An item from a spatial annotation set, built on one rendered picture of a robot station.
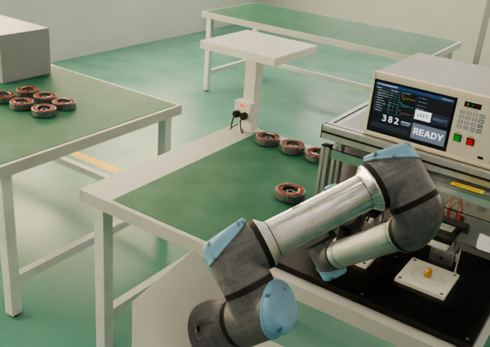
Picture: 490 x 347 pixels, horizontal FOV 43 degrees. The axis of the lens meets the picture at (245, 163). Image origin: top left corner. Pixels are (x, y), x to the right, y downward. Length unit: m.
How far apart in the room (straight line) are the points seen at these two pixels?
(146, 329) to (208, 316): 0.14
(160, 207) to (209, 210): 0.17
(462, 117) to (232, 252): 0.87
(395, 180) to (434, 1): 7.15
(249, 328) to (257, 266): 0.13
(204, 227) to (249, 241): 0.77
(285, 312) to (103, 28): 6.08
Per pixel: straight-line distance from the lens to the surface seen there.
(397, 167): 1.43
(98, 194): 2.32
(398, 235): 1.49
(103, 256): 2.47
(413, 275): 1.97
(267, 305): 1.34
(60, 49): 6.87
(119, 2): 7.34
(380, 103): 1.99
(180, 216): 2.17
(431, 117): 1.94
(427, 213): 1.44
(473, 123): 1.91
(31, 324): 2.95
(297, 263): 1.93
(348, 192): 1.41
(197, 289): 1.54
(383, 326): 1.80
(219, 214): 2.20
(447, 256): 2.07
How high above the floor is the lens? 1.80
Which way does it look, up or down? 24 degrees down
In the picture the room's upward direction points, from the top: 5 degrees clockwise
